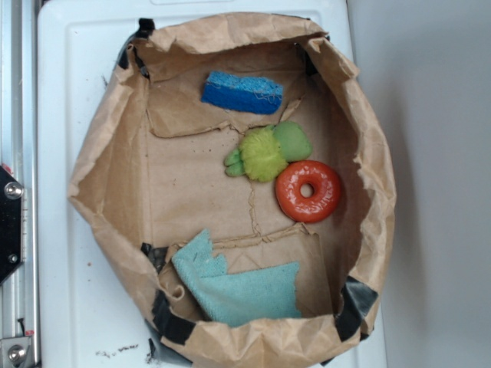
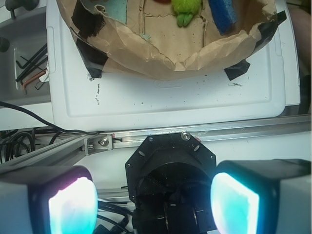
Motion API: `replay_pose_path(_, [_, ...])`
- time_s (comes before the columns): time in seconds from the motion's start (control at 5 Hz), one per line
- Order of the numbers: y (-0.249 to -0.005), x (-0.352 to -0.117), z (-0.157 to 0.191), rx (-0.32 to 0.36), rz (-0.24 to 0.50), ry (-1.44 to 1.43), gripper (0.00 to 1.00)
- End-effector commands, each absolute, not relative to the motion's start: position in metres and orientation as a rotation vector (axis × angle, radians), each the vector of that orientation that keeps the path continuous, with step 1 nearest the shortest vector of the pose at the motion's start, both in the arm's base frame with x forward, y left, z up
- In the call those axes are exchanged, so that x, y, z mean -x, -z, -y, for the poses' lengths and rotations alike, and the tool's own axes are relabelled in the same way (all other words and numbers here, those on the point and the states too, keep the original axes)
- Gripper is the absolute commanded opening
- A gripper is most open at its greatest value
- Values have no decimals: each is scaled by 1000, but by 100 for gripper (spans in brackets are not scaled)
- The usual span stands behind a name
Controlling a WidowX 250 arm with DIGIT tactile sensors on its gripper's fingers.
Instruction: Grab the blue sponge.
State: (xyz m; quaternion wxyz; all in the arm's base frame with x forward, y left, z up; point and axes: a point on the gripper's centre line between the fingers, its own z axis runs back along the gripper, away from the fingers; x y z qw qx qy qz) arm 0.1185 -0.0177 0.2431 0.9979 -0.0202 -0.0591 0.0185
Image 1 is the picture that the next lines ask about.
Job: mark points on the blue sponge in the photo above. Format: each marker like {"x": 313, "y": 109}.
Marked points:
{"x": 259, "y": 95}

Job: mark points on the brown paper lined bin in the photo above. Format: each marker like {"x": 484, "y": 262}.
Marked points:
{"x": 150, "y": 177}

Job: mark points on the green plush toy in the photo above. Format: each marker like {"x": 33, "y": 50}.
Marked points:
{"x": 265, "y": 152}

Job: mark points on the orange toy donut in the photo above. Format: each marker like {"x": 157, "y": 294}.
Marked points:
{"x": 308, "y": 191}

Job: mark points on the teal cloth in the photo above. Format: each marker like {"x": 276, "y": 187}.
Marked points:
{"x": 235, "y": 299}

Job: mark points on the white tray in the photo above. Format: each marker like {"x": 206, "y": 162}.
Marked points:
{"x": 87, "y": 319}

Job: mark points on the black metal bracket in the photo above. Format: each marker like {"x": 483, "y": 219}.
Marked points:
{"x": 11, "y": 218}

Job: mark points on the aluminium frame rail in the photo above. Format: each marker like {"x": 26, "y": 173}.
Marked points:
{"x": 20, "y": 306}

